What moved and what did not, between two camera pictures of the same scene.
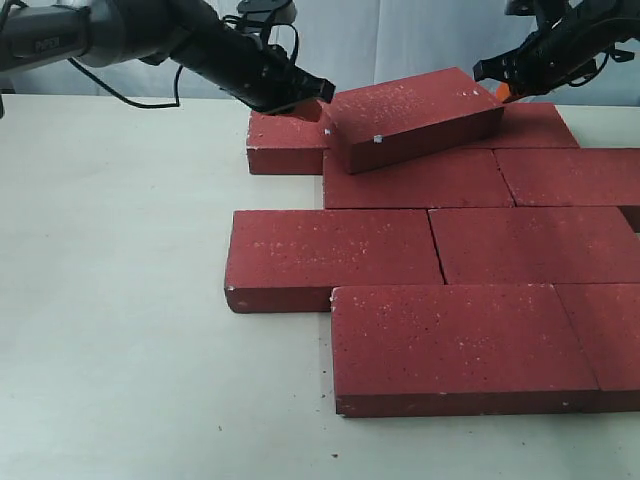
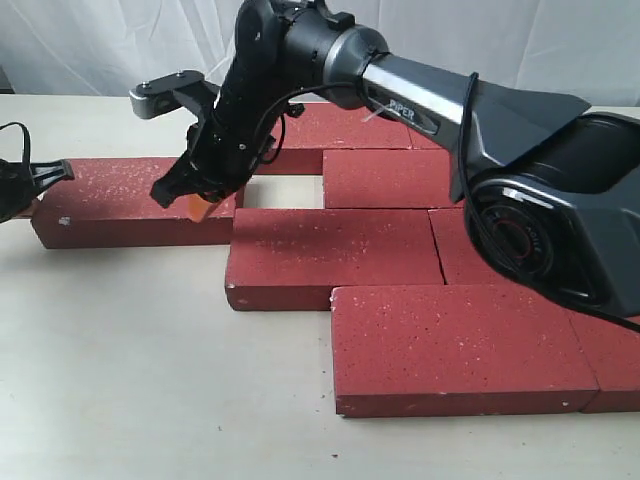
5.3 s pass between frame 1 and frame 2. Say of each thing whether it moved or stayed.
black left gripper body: moved
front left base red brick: stayed
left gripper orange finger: moved
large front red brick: stayed
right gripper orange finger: moved
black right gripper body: moved
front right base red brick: stayed
